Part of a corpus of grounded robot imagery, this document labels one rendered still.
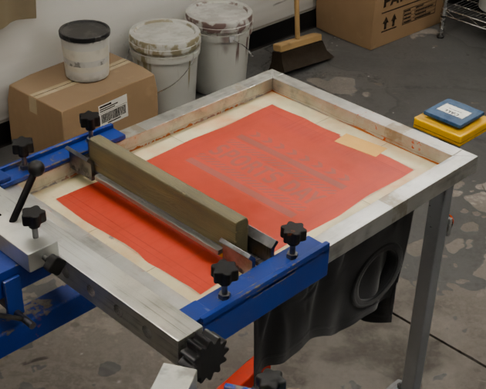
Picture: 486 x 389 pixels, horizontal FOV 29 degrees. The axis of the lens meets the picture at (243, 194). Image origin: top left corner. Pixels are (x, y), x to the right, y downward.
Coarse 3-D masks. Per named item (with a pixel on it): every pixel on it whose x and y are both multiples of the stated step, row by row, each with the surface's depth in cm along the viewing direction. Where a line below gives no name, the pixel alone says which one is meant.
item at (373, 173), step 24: (336, 144) 203; (336, 168) 195; (360, 168) 195; (384, 168) 195; (408, 168) 195; (240, 192) 186; (336, 192) 187; (360, 192) 187; (264, 216) 179; (312, 216) 179; (336, 216) 179; (144, 240) 171; (168, 240) 171; (192, 240) 171; (168, 264) 165; (192, 264) 165; (192, 288) 159
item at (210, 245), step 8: (96, 176) 182; (104, 176) 182; (104, 184) 181; (112, 184) 180; (120, 192) 178; (128, 192) 177; (128, 200) 177; (136, 200) 175; (144, 208) 174; (152, 208) 173; (160, 216) 171; (168, 216) 171; (168, 224) 170; (176, 224) 169; (184, 232) 167; (192, 232) 166; (200, 240) 165; (208, 240) 164; (208, 248) 164; (216, 248) 163
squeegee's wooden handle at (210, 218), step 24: (96, 144) 180; (96, 168) 183; (120, 168) 177; (144, 168) 172; (144, 192) 174; (168, 192) 168; (192, 192) 165; (192, 216) 166; (216, 216) 161; (240, 216) 159; (216, 240) 163; (240, 240) 160
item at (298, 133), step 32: (224, 128) 208; (256, 128) 209; (288, 128) 209; (320, 128) 209; (160, 160) 196; (96, 192) 185; (224, 192) 186; (96, 224) 175; (128, 224) 175; (160, 224) 176
